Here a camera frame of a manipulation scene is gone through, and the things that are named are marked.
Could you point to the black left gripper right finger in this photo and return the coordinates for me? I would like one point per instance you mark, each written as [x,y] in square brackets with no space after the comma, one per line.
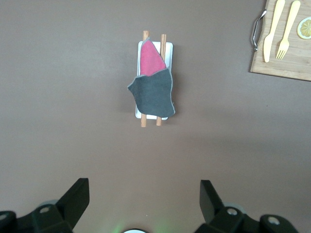
[218,213]

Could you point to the yellow plastic fork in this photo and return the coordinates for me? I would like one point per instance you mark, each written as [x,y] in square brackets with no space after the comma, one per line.
[289,26]

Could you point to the white rectangular tray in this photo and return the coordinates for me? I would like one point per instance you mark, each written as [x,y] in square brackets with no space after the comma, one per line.
[170,55]

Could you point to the pink and grey cloth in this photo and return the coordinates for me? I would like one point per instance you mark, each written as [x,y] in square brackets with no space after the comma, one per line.
[153,94]

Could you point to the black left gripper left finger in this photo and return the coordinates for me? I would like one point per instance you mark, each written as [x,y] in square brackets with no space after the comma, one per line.
[65,208]

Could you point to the yellow plastic knife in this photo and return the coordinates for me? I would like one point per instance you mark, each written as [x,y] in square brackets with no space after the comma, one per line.
[273,26]

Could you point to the lemon slice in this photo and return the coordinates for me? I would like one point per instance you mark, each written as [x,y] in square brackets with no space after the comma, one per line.
[305,28]

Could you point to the brown wooden chopstick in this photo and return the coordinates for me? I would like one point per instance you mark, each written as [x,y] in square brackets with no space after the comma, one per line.
[163,46]

